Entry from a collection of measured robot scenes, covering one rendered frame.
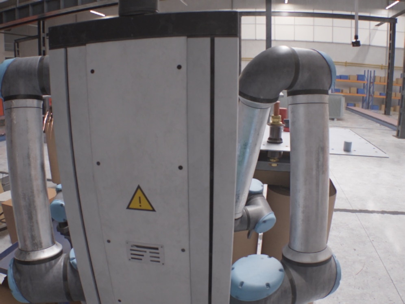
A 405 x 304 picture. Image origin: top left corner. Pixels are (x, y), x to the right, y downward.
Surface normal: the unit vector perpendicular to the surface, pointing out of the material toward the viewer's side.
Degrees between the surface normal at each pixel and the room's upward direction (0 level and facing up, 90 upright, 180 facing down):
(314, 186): 81
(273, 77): 96
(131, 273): 90
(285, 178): 90
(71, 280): 58
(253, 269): 5
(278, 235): 90
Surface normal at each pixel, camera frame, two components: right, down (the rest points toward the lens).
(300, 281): 0.18, -0.52
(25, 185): 0.39, 0.04
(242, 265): -0.08, -0.96
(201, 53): -0.14, 0.25
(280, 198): -0.70, 0.18
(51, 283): 0.23, -0.27
